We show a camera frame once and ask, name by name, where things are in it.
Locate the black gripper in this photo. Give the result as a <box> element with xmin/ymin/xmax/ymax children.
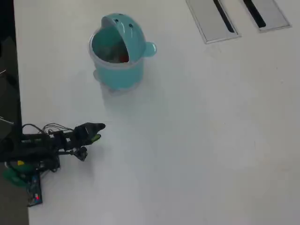
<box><xmin>73</xmin><ymin>121</ymin><xmax>106</xmax><ymax>149</ymax></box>

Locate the small wrist camera board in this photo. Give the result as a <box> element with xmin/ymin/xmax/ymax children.
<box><xmin>74</xmin><ymin>146</ymin><xmax>89</xmax><ymax>163</ymax></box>

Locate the thick black camera cable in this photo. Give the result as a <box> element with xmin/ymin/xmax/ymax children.
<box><xmin>22</xmin><ymin>123</ymin><xmax>44</xmax><ymax>135</ymax></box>

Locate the thin black wire bundle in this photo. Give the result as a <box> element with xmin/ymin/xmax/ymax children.
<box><xmin>42</xmin><ymin>121</ymin><xmax>76</xmax><ymax>135</ymax></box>

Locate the blue controller circuit board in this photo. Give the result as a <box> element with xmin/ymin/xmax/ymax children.
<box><xmin>26</xmin><ymin>173</ymin><xmax>44</xmax><ymax>207</ymax></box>

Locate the green table clamp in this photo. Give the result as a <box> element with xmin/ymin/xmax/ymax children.
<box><xmin>2</xmin><ymin>163</ymin><xmax>34</xmax><ymax>188</ymax></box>

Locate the wide silver table cable hatch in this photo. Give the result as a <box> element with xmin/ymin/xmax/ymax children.
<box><xmin>186</xmin><ymin>0</ymin><xmax>242</xmax><ymax>45</ymax></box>

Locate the teal whale-shaped bin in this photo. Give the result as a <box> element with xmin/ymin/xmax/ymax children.
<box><xmin>88</xmin><ymin>13</ymin><xmax>158</xmax><ymax>92</ymax></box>

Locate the narrow silver table cable hatch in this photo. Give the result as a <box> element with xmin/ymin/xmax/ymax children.
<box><xmin>242</xmin><ymin>0</ymin><xmax>293</xmax><ymax>33</ymax></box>

